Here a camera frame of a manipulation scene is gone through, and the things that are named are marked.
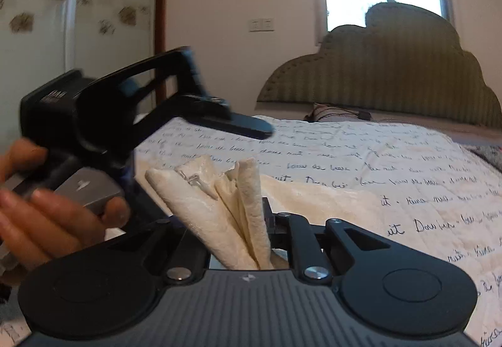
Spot cream textured pants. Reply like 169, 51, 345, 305
146, 156, 384, 271

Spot person's left hand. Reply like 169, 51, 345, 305
0, 136, 131, 273

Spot striped pillow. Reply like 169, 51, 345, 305
304, 103, 366, 123

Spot black small device on bed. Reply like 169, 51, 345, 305
357, 111, 372, 121

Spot white script-print bedspread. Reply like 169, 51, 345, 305
136, 119, 501, 346

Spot olive green upholstered headboard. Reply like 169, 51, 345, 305
257, 3, 501, 129

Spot brown wooden door frame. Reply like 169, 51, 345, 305
153, 0, 178, 107

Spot white wall socket plate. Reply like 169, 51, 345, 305
248, 18, 275, 32

